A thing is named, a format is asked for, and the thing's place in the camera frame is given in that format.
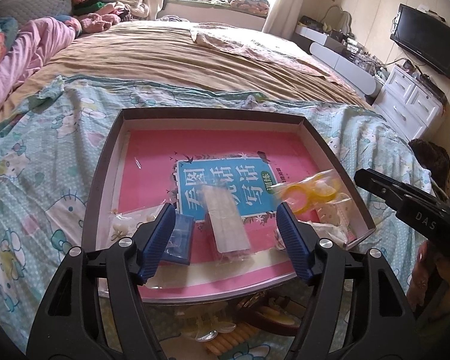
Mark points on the yellow hair claw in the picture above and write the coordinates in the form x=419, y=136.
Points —
x=236, y=339

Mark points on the heart shaped mirror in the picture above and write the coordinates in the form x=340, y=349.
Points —
x=337, y=18

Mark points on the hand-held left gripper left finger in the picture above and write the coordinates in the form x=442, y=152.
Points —
x=159, y=240

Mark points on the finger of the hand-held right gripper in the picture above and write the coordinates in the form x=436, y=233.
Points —
x=382, y=189

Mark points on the brown bedsheet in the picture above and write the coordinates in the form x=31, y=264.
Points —
x=153, y=60

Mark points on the dark brown fuzzy object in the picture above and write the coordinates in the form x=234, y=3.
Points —
x=431, y=161

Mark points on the brown hair clip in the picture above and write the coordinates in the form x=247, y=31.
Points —
x=273, y=309

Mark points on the frosted plastic packet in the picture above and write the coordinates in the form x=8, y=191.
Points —
x=227, y=221

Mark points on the pink quilt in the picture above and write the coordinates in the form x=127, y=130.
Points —
x=26, y=52

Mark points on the cartoon print blanket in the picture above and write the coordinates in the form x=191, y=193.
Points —
x=41, y=180

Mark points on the person's right hand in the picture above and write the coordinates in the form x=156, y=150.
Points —
x=422, y=270

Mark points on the bag with yellow rings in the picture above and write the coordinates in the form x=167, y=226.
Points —
x=307, y=195

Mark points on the white grey dresser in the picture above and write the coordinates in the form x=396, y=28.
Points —
x=345, y=60

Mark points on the pile of clothes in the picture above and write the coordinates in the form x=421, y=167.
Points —
x=105, y=11

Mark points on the white hair claw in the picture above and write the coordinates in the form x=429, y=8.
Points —
x=206, y=324

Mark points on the bag with pearl jewelry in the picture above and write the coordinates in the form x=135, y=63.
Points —
x=330, y=229

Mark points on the black television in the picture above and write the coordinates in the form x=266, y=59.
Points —
x=425, y=39

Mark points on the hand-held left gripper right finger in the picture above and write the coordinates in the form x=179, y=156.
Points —
x=294, y=243

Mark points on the pink book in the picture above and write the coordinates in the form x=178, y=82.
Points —
x=153, y=153

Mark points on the plastic bag with white items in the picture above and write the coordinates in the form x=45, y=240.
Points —
x=129, y=223

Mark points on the white drawer cabinet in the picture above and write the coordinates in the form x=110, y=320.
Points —
x=408, y=101

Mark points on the shallow cardboard box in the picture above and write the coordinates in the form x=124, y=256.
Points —
x=101, y=180

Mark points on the small blue box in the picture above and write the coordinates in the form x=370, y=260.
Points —
x=180, y=240

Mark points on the clothes on window sill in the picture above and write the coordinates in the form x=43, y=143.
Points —
x=228, y=2

